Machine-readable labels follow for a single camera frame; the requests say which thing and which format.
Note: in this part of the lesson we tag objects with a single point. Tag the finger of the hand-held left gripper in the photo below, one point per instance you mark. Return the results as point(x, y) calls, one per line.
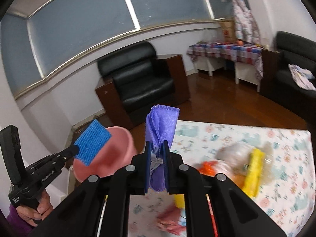
point(92, 142)

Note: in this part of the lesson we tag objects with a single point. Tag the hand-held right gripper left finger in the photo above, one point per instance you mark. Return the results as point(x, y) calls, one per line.
point(147, 170)

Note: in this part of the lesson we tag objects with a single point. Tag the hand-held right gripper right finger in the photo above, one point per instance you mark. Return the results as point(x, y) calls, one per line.
point(166, 170)

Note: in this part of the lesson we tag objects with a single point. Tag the pink plastic basin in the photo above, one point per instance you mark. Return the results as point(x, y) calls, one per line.
point(116, 158)

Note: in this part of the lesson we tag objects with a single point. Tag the orange cloth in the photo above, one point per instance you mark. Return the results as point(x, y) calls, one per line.
point(207, 168)

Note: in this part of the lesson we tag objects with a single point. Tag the purple cloth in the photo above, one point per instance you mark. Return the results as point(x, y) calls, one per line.
point(160, 126)

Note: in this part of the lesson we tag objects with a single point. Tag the red packet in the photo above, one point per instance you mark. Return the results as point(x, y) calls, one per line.
point(170, 221)

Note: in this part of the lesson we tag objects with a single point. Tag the person's left forearm purple sleeve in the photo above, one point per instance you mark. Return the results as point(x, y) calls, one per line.
point(17, 221)

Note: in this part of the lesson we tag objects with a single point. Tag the person's left hand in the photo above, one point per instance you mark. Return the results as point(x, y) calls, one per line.
point(43, 206)

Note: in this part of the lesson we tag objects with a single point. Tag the floral printed table cover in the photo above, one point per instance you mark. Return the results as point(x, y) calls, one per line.
point(222, 134)

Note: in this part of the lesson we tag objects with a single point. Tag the crumpled clear plastic bag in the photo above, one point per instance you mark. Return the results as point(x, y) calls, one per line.
point(232, 155)

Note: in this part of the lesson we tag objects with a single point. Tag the black leather armchair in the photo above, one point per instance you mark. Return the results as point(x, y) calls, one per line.
point(140, 79)

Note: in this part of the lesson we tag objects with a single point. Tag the window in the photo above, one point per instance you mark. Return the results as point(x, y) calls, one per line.
point(81, 22)

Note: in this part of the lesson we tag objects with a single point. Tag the white table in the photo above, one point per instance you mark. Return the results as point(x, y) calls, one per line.
point(246, 73)

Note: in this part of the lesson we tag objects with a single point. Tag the plaid tablecloth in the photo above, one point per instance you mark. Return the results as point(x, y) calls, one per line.
point(229, 51)

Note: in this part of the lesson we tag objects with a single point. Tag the white plastic bag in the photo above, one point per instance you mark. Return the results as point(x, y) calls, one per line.
point(209, 35)

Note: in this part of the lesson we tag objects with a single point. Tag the orange fruit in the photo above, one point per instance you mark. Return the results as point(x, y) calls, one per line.
point(240, 43)

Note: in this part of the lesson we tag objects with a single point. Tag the cardboard box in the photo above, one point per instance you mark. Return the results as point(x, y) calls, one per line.
point(228, 30)

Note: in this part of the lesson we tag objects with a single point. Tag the black sofa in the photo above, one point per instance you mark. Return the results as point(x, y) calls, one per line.
point(291, 79)

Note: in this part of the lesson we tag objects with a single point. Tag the floral cloth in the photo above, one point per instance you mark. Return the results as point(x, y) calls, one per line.
point(302, 76)

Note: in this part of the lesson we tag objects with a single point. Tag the hanging floral clothing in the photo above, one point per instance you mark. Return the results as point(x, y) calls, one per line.
point(245, 19)

